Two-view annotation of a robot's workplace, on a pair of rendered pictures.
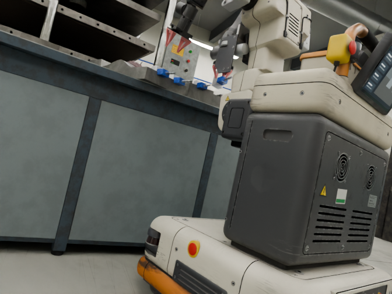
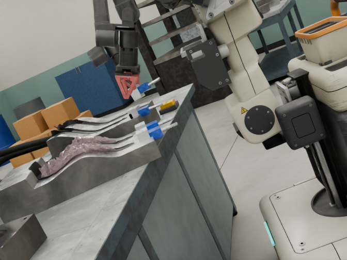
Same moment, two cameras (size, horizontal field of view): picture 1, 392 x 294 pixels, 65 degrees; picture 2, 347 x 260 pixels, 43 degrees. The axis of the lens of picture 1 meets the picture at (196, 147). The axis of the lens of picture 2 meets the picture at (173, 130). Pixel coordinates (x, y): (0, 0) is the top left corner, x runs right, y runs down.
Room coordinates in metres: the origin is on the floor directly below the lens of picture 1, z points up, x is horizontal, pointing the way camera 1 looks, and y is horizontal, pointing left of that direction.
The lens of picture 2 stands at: (0.33, 1.08, 1.14)
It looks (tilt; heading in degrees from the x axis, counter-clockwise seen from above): 13 degrees down; 317
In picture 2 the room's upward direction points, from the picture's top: 24 degrees counter-clockwise
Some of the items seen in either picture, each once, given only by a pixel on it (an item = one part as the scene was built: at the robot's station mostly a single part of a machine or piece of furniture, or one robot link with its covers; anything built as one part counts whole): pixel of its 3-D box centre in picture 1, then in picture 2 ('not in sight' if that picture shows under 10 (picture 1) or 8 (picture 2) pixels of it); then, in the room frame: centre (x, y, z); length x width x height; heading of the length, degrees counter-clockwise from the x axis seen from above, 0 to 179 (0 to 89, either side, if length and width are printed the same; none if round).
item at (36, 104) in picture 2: not in sight; (36, 123); (8.23, -2.97, 0.44); 0.59 x 0.59 x 0.88
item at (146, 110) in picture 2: (203, 86); (146, 110); (1.55, 0.03, 0.89); 0.13 x 0.05 x 0.05; 32
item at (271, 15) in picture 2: not in sight; (270, 35); (3.49, -4.15, 0.46); 1.90 x 0.70 x 0.92; 111
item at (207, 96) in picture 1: (185, 97); (92, 134); (1.82, 0.12, 0.87); 0.50 x 0.26 x 0.14; 32
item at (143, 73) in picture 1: (135, 77); (80, 164); (1.56, 0.38, 0.86); 0.50 x 0.26 x 0.11; 49
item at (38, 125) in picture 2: not in sight; (50, 133); (6.42, -2.17, 0.37); 1.20 x 0.82 x 0.74; 29
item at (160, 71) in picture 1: (164, 73); (158, 131); (1.34, 0.21, 0.86); 0.13 x 0.05 x 0.05; 49
